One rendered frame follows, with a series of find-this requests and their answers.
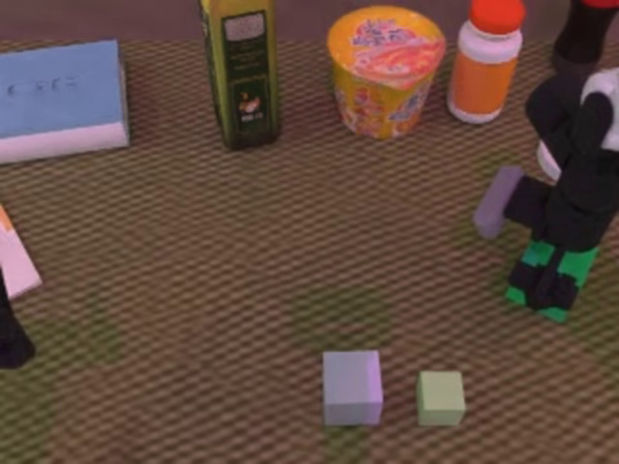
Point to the green object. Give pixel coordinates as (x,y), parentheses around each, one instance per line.
(580,266)

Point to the small green cube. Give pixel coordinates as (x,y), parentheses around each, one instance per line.
(440,398)

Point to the purple cube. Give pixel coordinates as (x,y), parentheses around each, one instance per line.
(352,386)

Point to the orange bottle red cap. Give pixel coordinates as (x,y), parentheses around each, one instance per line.
(483,72)

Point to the dark cola bottle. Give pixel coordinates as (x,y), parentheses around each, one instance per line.
(580,34)

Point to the brown woven table mat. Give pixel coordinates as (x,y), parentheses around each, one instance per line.
(193,270)

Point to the yellow instant noodle cup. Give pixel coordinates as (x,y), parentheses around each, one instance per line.
(384,82)

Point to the blue and white box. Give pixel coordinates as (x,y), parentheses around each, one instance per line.
(58,96)

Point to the green olive oil bottle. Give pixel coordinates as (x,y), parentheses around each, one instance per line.
(244,72)

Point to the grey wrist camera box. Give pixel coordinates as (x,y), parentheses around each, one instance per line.
(498,200)

